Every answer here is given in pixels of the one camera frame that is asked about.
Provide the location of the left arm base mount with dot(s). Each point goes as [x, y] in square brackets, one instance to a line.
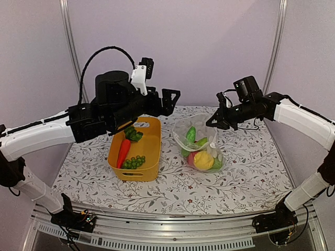
[82, 221]

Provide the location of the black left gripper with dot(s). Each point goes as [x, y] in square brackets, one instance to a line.
[168, 106]

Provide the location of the yellow plastic basket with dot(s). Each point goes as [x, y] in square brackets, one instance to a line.
[149, 146]

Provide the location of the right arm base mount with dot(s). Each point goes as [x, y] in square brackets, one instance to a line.
[282, 222]

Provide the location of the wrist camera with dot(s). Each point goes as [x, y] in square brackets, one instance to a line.
[141, 73]
[224, 100]

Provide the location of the clear polka dot zip bag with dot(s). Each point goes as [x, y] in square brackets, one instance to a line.
[180, 130]

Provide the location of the left aluminium frame post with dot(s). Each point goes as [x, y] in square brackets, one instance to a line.
[64, 8]

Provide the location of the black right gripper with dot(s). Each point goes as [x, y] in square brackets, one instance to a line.
[221, 123]

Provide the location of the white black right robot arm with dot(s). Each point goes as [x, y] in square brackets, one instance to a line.
[284, 110]

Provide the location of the floral white table mat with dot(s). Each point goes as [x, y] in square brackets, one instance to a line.
[253, 177]

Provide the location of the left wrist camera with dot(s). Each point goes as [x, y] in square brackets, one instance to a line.
[141, 73]

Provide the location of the orange toy carrot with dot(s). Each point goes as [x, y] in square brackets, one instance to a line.
[123, 152]

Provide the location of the green toy bitter gourd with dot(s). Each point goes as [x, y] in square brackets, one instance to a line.
[191, 134]

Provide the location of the right aluminium frame post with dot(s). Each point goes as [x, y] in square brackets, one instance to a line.
[276, 44]

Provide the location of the green toy leafy vegetable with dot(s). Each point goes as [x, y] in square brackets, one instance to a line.
[132, 134]

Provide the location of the yellow toy apple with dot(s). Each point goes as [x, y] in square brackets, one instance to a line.
[203, 161]

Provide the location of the green toy grapes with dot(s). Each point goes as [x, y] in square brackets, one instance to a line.
[134, 162]

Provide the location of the red toy apple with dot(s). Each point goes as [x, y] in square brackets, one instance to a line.
[190, 158]

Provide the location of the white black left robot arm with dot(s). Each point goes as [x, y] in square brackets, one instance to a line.
[77, 124]

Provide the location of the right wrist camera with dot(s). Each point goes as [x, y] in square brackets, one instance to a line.
[224, 100]

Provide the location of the aluminium frame post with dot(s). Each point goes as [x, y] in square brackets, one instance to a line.
[64, 8]
[276, 44]

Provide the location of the green toy pear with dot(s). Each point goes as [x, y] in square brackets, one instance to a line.
[202, 142]

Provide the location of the aluminium front rail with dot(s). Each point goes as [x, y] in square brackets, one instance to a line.
[126, 230]

